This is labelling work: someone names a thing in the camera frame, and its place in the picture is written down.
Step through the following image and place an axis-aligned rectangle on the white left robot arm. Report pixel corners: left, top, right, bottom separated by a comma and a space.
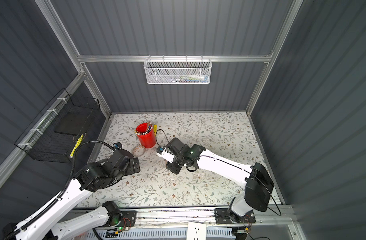
3, 149, 140, 240

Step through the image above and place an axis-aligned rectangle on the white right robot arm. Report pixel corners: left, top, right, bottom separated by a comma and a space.
157, 138, 274, 219

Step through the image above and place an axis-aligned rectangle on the red pencil cup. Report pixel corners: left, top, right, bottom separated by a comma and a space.
135, 122, 156, 149

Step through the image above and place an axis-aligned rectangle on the clear tape roll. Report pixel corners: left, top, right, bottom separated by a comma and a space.
132, 145, 146, 158

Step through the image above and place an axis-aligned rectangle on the white power socket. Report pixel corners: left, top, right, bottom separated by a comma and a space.
186, 222, 206, 240

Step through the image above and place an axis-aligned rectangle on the black corrugated cable conduit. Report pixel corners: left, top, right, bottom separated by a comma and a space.
2, 140, 116, 240

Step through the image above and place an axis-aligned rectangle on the black wire basket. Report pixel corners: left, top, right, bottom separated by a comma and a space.
15, 91, 105, 164

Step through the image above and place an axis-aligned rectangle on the white wire basket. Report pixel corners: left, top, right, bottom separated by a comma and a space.
144, 60, 212, 85

